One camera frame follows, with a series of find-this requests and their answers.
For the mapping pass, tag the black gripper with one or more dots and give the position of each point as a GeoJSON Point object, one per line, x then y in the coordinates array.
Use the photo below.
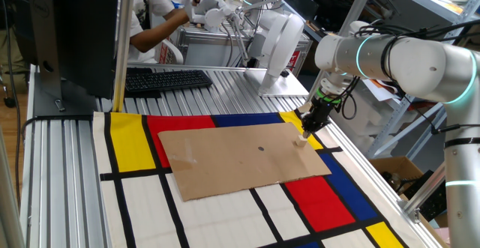
{"type": "Point", "coordinates": [317, 116]}

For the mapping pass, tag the cream wooden cube block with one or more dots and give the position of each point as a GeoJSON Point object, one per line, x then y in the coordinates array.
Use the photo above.
{"type": "Point", "coordinates": [300, 141]}

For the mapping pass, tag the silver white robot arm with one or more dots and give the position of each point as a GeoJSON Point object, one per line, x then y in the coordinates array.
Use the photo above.
{"type": "Point", "coordinates": [416, 62]}

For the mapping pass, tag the bare person forearm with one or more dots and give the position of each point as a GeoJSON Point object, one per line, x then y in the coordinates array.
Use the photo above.
{"type": "Point", "coordinates": [157, 34]}

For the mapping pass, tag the colour block patterned cloth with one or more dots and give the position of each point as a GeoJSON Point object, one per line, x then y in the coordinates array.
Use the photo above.
{"type": "Point", "coordinates": [150, 210]}

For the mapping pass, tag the white foam packing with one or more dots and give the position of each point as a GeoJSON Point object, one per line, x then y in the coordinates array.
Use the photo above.
{"type": "Point", "coordinates": [360, 128]}

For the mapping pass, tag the open cardboard box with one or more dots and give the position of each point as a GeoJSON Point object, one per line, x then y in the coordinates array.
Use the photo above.
{"type": "Point", "coordinates": [393, 163]}

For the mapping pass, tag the white haptic control device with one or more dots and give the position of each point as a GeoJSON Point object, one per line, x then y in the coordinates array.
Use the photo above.
{"type": "Point", "coordinates": [279, 42]}

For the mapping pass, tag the brown cardboard sheet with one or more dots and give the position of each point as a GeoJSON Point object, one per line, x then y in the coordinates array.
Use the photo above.
{"type": "Point", "coordinates": [210, 162]}

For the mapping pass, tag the silver metal case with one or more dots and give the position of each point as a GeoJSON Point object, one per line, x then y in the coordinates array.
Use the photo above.
{"type": "Point", "coordinates": [210, 53]}

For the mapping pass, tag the black device in box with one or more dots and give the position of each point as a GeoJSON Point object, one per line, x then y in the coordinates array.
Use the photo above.
{"type": "Point", "coordinates": [435, 207]}

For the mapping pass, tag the black computer keyboard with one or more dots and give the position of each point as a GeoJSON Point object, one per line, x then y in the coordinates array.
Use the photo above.
{"type": "Point", "coordinates": [165, 80]}

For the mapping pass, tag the white plastic chair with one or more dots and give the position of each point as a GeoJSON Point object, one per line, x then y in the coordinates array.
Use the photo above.
{"type": "Point", "coordinates": [173, 49]}

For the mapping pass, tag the pink packet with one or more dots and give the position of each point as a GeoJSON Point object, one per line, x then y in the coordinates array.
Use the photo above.
{"type": "Point", "coordinates": [442, 237]}

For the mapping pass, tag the grey metal shelf rack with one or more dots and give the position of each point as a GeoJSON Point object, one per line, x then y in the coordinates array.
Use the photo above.
{"type": "Point", "coordinates": [420, 0]}

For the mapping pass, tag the black computer monitor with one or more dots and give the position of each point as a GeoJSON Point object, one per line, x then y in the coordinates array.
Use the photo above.
{"type": "Point", "coordinates": [86, 34]}

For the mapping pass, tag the grey monitor stand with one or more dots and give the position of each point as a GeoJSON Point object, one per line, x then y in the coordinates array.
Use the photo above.
{"type": "Point", "coordinates": [45, 53]}

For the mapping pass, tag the black chair caster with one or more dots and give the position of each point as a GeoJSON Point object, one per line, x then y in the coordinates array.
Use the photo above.
{"type": "Point", "coordinates": [9, 102]}

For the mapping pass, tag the silver device base plate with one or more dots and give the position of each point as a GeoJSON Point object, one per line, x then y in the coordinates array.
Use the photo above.
{"type": "Point", "coordinates": [285, 87]}

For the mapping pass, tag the aluminium frame post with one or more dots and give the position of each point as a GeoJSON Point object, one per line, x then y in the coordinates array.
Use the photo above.
{"type": "Point", "coordinates": [427, 189]}
{"type": "Point", "coordinates": [123, 53]}
{"type": "Point", "coordinates": [353, 12]}

